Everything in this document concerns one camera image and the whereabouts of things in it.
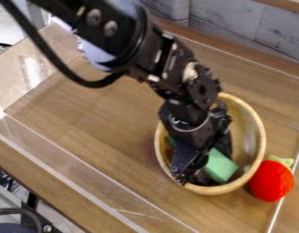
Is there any red toy strawberry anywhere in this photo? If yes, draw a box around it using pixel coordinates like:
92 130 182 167
250 155 294 202

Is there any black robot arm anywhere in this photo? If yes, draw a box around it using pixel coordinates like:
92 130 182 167
32 0 233 185

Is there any black table clamp base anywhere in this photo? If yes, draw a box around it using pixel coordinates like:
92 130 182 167
0 199 64 233

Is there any green rectangular stick block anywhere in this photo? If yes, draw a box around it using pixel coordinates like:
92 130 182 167
169 137 238 186

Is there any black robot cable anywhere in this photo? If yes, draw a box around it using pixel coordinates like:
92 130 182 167
0 0 130 89

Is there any clear acrylic tray enclosure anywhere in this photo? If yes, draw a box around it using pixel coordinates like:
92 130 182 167
0 25 299 233

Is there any brown wooden bowl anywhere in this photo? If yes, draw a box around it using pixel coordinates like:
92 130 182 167
155 93 266 196

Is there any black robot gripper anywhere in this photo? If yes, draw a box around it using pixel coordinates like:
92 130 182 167
157 101 236 187

